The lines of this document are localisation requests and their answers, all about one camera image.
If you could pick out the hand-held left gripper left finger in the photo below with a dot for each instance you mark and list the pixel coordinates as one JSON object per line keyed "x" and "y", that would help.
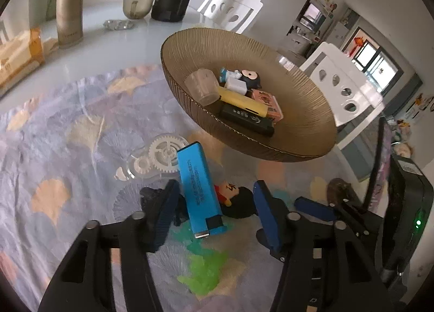
{"x": 162, "y": 220}

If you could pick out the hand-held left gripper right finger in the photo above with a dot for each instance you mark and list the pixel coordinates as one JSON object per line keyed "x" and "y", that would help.
{"x": 268, "y": 217}

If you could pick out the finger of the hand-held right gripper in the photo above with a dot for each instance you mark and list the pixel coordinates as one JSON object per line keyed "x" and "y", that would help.
{"x": 312, "y": 207}

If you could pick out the blue lighter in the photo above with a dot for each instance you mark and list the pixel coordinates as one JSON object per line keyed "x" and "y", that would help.
{"x": 196, "y": 183}

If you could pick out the brown ribbed bowl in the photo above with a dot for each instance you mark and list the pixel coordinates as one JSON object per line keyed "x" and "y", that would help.
{"x": 298, "y": 112}

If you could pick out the black lighter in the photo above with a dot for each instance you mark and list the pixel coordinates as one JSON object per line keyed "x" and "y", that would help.
{"x": 244, "y": 117}

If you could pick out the pink printed card box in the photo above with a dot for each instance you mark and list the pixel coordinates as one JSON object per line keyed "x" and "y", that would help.
{"x": 266, "y": 100}

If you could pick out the yellow lighter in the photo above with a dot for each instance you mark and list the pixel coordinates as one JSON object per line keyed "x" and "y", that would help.
{"x": 237, "y": 98}

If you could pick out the white plug charger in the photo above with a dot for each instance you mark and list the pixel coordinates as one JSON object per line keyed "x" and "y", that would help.
{"x": 235, "y": 84}

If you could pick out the clear plastic cup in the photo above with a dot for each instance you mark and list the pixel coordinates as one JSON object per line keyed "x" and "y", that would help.
{"x": 201, "y": 86}

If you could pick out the monkey doctor figurine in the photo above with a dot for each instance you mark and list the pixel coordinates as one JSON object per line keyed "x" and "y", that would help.
{"x": 251, "y": 78}

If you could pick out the black toy animal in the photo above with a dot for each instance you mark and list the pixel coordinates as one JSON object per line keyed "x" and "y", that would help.
{"x": 149, "y": 195}

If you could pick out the red and black doll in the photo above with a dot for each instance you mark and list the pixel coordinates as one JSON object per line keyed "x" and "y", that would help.
{"x": 240, "y": 202}

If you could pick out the teal translucent plastic toy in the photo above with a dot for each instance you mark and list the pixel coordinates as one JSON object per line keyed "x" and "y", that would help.
{"x": 198, "y": 247}

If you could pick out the green translucent plastic toy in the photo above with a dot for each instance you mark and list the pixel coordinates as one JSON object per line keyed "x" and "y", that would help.
{"x": 203, "y": 271}

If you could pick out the clear gear tape dispenser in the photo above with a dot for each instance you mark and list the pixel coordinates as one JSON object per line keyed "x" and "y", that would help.
{"x": 162, "y": 152}

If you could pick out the fan-print tablecloth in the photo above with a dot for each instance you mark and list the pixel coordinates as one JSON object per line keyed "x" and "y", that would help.
{"x": 67, "y": 129}

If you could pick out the white chair with round holes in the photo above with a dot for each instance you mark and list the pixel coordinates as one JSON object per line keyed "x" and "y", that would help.
{"x": 339, "y": 68}

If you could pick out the distant room cabinet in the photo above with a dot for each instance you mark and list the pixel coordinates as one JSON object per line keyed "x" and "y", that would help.
{"x": 308, "y": 24}

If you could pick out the metal cup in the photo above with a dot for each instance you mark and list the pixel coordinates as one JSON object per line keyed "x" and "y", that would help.
{"x": 139, "y": 7}

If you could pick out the orange tissue pack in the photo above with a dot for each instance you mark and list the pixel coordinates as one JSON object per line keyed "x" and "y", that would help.
{"x": 20, "y": 58}

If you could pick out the white chair with crescent holes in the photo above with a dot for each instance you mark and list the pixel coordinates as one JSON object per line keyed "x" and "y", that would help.
{"x": 237, "y": 0}

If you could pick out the gold thermos flask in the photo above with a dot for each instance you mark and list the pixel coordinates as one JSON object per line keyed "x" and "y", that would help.
{"x": 69, "y": 10}

